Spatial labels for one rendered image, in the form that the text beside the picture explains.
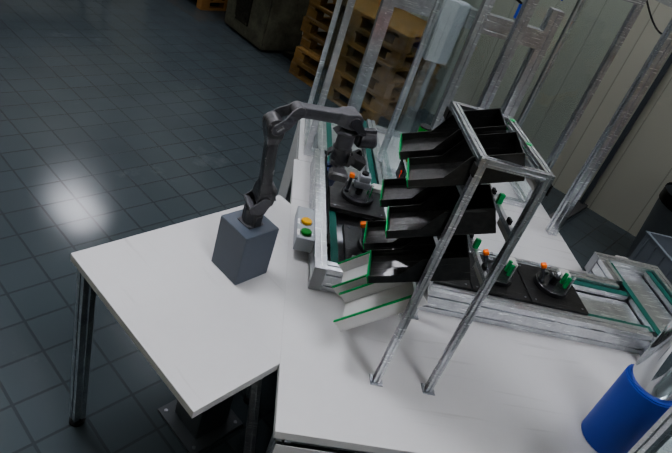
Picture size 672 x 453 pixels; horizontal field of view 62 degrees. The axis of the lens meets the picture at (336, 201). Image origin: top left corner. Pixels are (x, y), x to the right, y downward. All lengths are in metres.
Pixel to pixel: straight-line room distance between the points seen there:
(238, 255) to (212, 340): 0.29
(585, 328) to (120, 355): 1.98
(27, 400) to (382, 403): 1.51
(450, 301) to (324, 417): 0.70
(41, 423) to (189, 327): 1.00
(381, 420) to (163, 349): 0.65
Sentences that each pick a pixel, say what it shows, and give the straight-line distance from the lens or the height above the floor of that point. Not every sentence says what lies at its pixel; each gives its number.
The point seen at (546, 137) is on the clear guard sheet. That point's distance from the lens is 3.18.
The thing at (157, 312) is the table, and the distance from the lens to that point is 1.80.
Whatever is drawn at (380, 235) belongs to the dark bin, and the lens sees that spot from 1.74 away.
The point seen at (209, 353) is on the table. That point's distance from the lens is 1.71.
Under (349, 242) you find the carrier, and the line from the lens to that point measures 2.08.
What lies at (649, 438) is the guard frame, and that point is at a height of 1.21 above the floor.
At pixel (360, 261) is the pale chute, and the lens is 1.87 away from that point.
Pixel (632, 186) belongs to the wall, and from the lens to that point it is 5.79.
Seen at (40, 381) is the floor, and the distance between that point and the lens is 2.74.
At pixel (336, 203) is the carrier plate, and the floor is 0.97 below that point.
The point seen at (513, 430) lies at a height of 0.86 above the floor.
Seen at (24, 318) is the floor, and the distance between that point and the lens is 2.98.
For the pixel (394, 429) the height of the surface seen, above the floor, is 0.86.
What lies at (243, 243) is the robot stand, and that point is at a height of 1.04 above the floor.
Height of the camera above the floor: 2.14
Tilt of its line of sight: 31 degrees down
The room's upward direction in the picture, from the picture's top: 19 degrees clockwise
